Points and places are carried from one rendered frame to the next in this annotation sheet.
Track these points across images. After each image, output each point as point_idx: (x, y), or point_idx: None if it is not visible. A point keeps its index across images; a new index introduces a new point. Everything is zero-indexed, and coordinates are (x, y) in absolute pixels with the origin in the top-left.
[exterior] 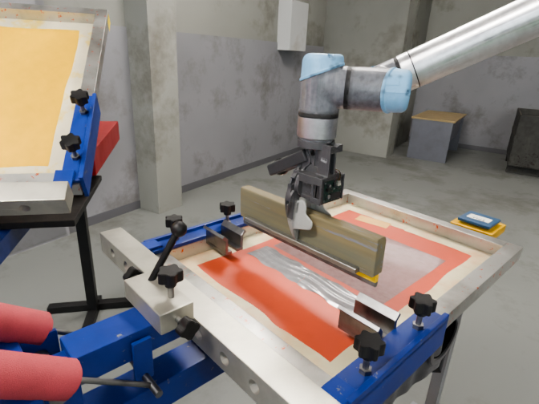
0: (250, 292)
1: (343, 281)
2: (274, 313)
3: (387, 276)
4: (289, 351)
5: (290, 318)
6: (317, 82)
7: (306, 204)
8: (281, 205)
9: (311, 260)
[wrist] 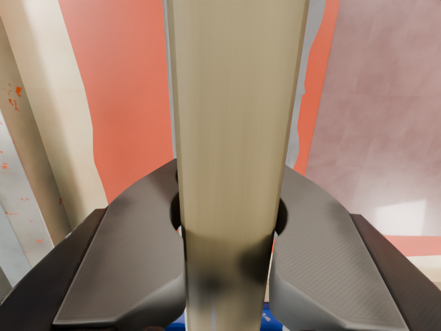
0: (105, 41)
1: (313, 155)
2: (111, 138)
3: (393, 199)
4: (45, 249)
5: (129, 165)
6: None
7: (273, 257)
8: (171, 69)
9: (361, 31)
